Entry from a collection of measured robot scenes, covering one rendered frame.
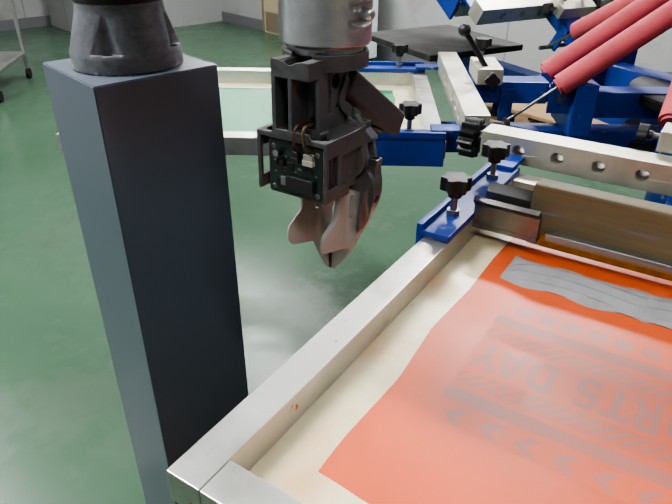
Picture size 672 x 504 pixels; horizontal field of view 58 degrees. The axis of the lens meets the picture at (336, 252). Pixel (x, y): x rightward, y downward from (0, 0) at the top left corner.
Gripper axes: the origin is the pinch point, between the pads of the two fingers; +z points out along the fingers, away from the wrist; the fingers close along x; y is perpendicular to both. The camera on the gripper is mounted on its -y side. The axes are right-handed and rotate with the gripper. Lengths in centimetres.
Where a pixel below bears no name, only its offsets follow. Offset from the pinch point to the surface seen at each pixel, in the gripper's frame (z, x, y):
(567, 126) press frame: 11, -1, -99
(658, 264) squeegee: 9.2, 26.9, -35.2
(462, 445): 14.2, 16.6, 3.2
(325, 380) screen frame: 12.8, 1.7, 4.2
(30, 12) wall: 79, -738, -431
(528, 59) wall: 69, -120, -478
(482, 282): 13.3, 7.7, -24.8
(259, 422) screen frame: 11.0, 1.1, 14.0
